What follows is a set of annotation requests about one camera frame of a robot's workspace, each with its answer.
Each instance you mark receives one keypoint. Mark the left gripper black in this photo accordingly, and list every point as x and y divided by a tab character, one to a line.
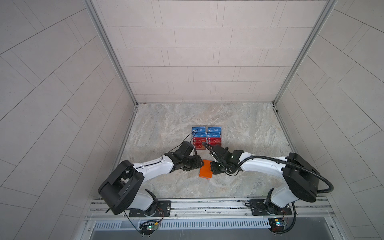
196	160

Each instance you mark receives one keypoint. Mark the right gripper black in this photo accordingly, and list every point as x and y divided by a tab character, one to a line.
213	170

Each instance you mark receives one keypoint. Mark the orange card holder wallet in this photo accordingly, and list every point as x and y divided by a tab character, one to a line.
205	170

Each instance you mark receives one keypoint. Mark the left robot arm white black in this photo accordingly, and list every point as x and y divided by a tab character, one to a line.
120	190

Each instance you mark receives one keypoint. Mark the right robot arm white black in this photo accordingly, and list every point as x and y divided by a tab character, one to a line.
299	183

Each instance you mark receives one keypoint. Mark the red VIP card bottom left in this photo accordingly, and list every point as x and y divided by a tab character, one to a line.
199	146

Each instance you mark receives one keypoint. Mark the red vip card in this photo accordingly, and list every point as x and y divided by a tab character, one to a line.
199	146
214	140
199	140

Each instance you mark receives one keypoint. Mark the blue card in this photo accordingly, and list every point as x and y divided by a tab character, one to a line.
200	135
199	129
213	135
214	129

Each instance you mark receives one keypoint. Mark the clear acrylic card display stand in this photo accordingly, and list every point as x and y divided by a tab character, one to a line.
218	144

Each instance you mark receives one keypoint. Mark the blue card top left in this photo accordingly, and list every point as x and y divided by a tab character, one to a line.
199	129

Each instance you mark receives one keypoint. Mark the blue card top right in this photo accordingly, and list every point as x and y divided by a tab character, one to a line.
214	129

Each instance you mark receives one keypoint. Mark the aluminium mounting rail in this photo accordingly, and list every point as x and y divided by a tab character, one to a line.
211	208

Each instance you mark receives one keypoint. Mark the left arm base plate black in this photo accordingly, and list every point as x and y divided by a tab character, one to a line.
156	210

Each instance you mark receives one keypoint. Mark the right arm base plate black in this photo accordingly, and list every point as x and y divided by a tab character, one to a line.
260	208

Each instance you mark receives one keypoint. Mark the left circuit board with wires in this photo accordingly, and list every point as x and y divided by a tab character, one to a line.
148	227

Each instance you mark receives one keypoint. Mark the circuit board with wires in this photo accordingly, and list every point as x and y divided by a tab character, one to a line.
277	225
148	227

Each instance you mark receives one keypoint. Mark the right circuit board with wires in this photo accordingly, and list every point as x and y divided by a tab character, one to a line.
277	225

